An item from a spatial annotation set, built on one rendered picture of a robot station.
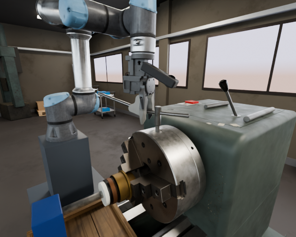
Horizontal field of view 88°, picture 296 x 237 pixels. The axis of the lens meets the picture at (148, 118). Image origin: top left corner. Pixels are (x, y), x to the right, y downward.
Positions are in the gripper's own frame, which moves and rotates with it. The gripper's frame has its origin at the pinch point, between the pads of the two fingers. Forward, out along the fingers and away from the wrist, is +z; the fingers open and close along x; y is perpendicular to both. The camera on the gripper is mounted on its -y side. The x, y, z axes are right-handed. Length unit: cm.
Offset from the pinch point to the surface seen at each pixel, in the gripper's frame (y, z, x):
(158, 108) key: -3.8, -4.1, 0.8
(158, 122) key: -4.0, 0.8, 0.7
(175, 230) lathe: -12.9, 41.5, 2.4
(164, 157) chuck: -8.7, 7.9, 8.7
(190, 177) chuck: -16.2, 13.7, 6.8
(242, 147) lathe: -28.8, 4.7, -0.2
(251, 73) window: -81, -15, -282
